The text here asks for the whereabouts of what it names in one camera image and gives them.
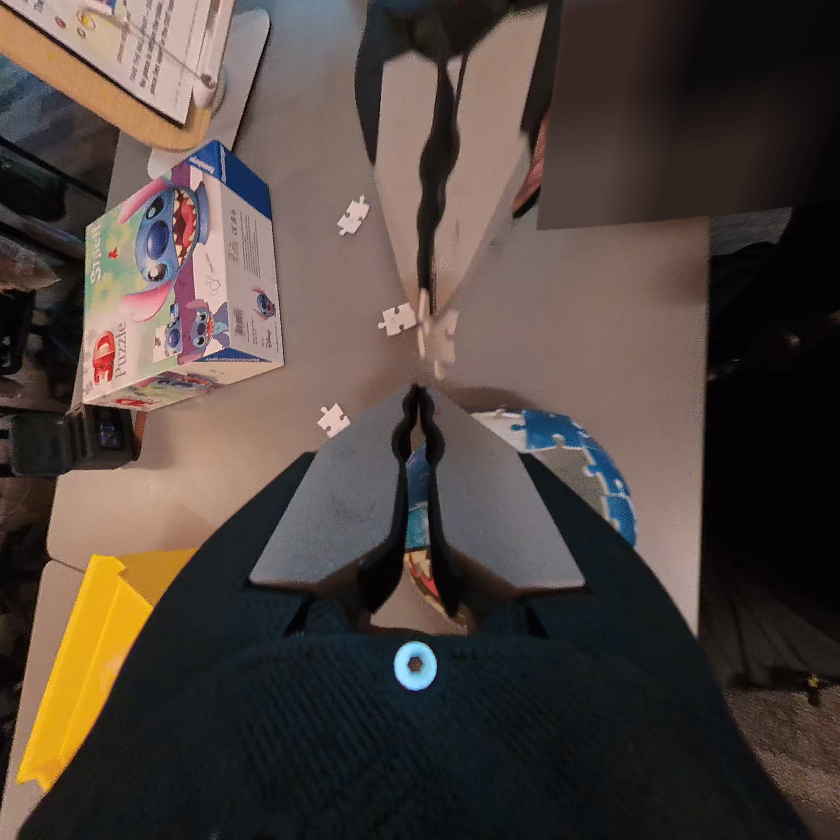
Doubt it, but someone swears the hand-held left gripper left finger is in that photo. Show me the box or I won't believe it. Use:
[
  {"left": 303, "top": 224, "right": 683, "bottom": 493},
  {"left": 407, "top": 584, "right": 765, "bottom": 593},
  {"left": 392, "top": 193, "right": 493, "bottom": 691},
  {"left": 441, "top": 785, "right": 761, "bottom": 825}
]
[{"left": 248, "top": 385, "right": 421, "bottom": 614}]

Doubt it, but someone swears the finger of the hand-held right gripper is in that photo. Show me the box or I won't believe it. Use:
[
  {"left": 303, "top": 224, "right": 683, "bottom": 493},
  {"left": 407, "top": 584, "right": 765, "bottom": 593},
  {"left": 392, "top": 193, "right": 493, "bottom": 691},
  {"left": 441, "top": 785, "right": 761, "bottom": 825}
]
[
  {"left": 428, "top": 8, "right": 549, "bottom": 319},
  {"left": 374, "top": 49, "right": 442, "bottom": 311}
]

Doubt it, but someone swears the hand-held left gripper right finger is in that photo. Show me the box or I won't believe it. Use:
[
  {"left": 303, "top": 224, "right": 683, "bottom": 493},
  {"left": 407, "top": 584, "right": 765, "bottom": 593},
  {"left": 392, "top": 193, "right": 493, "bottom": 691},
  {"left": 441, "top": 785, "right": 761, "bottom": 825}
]
[{"left": 419, "top": 386, "right": 586, "bottom": 618}]

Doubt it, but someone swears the blue puzzle ball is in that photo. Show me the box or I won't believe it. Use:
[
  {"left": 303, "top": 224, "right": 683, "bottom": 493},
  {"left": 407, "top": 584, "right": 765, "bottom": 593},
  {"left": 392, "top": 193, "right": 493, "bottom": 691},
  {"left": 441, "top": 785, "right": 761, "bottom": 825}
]
[{"left": 402, "top": 408, "right": 639, "bottom": 618}]

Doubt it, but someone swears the cartoon print puzzle box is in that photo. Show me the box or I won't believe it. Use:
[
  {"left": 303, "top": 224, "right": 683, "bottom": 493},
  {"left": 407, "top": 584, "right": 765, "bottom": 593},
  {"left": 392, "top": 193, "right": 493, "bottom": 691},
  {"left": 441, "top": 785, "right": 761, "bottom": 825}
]
[{"left": 82, "top": 140, "right": 285, "bottom": 413}]

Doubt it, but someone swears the instruction sheet on wooden stand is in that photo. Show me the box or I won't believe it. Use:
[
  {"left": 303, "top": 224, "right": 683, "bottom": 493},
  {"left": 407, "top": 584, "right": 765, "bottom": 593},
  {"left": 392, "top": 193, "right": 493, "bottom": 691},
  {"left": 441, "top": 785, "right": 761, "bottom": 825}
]
[{"left": 0, "top": 0, "right": 272, "bottom": 179}]

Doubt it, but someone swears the printed instruction sheet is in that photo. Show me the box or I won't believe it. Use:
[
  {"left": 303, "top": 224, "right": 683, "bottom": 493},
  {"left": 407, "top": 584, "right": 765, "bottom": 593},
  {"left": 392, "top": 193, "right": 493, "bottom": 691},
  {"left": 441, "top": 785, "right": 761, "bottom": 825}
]
[{"left": 10, "top": 0, "right": 236, "bottom": 129}]

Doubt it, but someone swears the yellow plastic bin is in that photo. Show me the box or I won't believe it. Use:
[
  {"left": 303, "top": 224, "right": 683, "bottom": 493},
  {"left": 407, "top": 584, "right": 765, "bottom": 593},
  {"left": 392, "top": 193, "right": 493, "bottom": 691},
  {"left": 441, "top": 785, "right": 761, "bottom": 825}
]
[{"left": 16, "top": 553, "right": 201, "bottom": 791}]

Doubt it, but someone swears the grey fuzzy cloth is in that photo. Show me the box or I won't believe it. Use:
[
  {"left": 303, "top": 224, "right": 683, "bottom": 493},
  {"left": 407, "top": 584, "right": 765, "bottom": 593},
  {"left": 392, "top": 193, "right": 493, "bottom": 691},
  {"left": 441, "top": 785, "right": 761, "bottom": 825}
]
[{"left": 0, "top": 236, "right": 60, "bottom": 293}]

